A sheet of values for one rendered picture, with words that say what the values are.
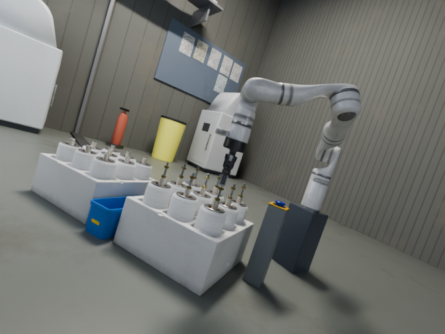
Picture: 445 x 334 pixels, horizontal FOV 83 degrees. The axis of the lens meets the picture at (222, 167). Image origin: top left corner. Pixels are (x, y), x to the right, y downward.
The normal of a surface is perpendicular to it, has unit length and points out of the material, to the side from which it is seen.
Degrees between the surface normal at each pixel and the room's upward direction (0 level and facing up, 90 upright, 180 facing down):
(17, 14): 90
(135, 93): 90
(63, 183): 90
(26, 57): 90
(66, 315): 0
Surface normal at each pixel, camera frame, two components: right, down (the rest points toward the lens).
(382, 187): -0.76, -0.19
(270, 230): -0.40, -0.06
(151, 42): 0.57, 0.25
